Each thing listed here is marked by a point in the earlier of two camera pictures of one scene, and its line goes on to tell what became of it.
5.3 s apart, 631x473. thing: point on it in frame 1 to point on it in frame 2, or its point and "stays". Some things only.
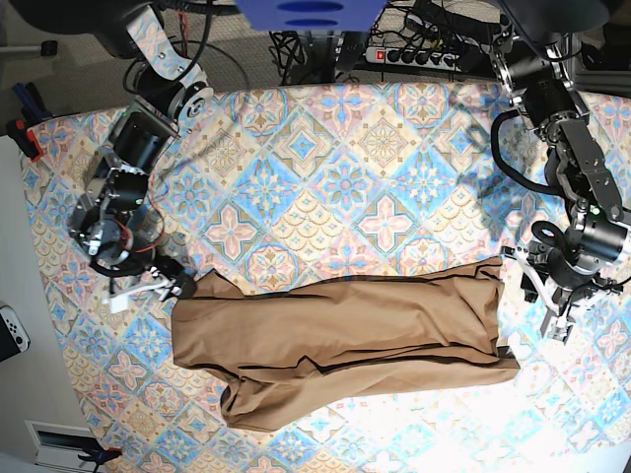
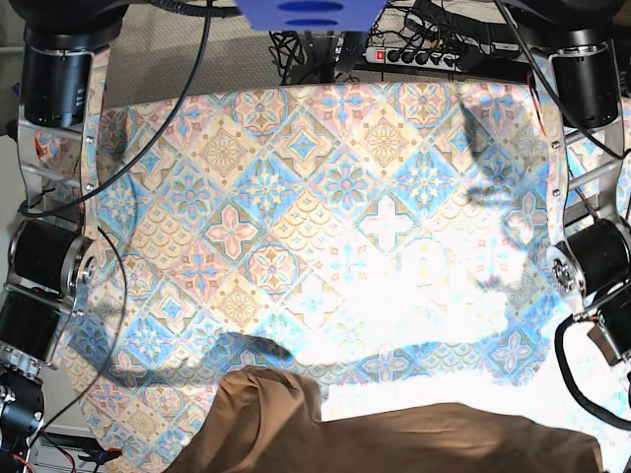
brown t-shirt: (282, 349) to (268, 421)
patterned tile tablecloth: (320, 179) stays
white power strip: (414, 57) stays
